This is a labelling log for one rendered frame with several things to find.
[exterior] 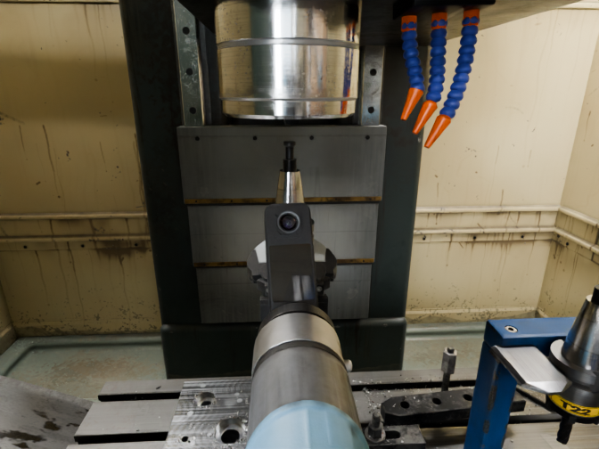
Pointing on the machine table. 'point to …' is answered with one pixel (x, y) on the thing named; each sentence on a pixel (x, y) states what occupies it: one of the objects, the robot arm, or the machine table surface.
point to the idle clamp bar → (434, 407)
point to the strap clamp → (414, 439)
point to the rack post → (490, 403)
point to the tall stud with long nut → (447, 366)
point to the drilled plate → (226, 429)
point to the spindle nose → (288, 58)
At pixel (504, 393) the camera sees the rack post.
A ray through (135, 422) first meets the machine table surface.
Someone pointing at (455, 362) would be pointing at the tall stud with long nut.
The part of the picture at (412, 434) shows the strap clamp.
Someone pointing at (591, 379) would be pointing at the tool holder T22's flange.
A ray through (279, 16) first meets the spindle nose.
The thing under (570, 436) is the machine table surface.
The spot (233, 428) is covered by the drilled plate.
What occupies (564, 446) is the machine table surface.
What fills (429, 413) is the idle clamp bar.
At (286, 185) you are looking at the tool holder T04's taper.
